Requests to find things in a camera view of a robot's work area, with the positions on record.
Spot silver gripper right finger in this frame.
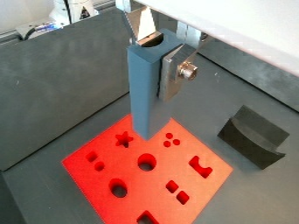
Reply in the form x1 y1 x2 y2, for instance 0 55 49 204
159 22 213 102

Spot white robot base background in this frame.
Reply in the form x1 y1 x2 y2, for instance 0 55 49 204
15 0 118 40

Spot black curved holder stand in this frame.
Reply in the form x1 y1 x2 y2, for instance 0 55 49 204
219 105 290 170

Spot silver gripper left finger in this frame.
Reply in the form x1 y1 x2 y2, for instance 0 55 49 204
126 6 165 47

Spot blue arch block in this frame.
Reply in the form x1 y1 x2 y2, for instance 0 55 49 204
127 29 183 140

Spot red shape sorter block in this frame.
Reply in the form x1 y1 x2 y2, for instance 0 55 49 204
62 116 233 224

